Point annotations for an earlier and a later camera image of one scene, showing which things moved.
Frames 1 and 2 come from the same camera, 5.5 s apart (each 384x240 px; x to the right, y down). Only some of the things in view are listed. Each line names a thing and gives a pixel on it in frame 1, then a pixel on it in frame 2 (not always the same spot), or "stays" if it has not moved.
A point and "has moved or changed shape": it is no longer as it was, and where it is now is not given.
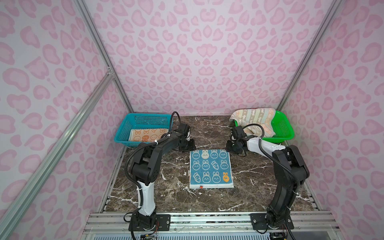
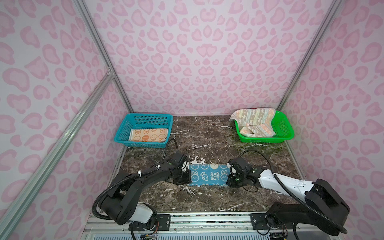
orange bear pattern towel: (146, 135) stays
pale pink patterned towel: (263, 117) stays
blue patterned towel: (210, 169) has moved or changed shape
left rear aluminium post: (82, 6) stays
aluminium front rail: (114, 225) stays
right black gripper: (228, 147) → (230, 183)
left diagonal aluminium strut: (10, 208) stays
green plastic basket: (282, 129) stays
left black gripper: (192, 146) → (187, 180)
